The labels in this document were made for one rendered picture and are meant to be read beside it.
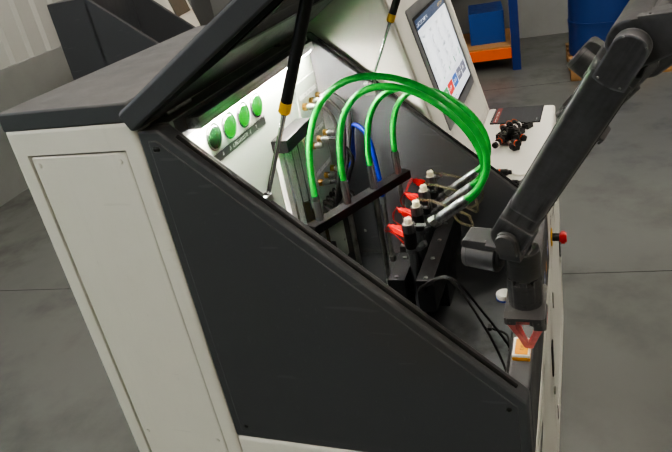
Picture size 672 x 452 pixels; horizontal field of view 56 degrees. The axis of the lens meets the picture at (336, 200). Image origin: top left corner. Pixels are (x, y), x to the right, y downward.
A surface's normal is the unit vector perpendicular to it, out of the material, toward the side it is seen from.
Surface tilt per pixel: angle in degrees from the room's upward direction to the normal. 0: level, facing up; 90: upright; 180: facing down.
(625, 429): 0
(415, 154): 90
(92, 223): 90
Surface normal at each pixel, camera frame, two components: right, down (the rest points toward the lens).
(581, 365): -0.18, -0.89
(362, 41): -0.32, 0.45
